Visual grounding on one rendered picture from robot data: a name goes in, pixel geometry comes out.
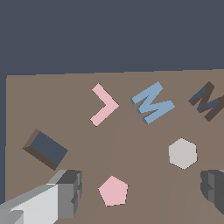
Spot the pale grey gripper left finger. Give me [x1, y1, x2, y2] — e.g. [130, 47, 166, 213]
[0, 169, 83, 224]

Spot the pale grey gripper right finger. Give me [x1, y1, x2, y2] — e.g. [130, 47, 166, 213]
[199, 169, 224, 216]

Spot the pale grey hexagon block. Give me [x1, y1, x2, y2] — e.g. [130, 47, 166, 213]
[168, 137, 199, 171]

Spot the pink pentagon block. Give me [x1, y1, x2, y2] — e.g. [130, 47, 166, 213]
[97, 175, 130, 207]

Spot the blue M-shaped block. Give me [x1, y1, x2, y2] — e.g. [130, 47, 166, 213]
[130, 80, 176, 125]

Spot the pink L-shaped block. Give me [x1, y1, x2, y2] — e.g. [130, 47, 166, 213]
[89, 82, 120, 128]

